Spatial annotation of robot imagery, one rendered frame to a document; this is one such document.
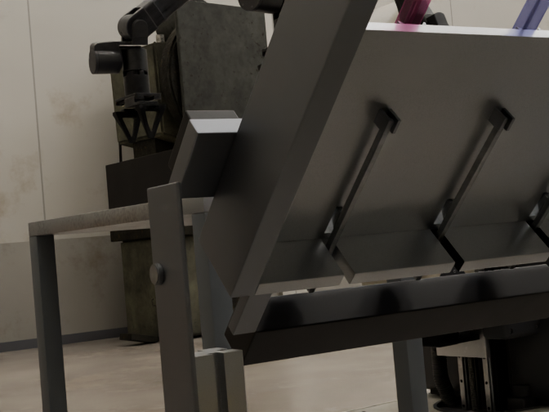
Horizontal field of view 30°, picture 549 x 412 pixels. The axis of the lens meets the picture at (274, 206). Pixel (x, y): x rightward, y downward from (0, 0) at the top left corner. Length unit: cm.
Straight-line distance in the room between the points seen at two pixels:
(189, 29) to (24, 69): 167
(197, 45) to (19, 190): 202
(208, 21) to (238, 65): 44
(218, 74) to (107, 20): 159
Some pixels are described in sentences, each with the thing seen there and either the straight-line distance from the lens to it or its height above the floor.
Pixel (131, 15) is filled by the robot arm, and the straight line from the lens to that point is 231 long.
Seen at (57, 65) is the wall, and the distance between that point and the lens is 922.
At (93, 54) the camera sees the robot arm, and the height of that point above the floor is 116.
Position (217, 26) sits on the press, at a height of 248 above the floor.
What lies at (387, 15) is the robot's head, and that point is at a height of 120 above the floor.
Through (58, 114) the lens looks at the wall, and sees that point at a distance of 914.
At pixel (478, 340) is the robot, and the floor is 45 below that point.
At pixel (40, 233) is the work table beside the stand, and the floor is 77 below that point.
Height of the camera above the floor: 71
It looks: 2 degrees up
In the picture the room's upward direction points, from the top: 5 degrees counter-clockwise
